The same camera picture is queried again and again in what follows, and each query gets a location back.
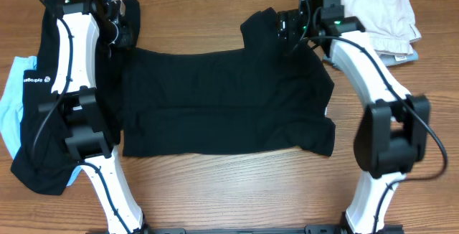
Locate black t-shirt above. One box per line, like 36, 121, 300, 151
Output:
123, 8, 336, 157

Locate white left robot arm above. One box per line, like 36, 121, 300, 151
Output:
39, 0, 150, 233

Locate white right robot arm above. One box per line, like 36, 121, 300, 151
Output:
278, 0, 431, 233

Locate folded beige shorts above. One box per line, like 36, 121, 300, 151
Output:
341, 0, 421, 55

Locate folded teal shirt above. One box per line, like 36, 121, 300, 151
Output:
322, 49, 420, 70

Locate light blue garment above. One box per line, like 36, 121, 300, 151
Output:
0, 0, 116, 187

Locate black garment pile with logo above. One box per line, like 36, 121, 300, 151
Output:
11, 11, 128, 196

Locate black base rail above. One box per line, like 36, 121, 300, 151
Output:
85, 223, 405, 234

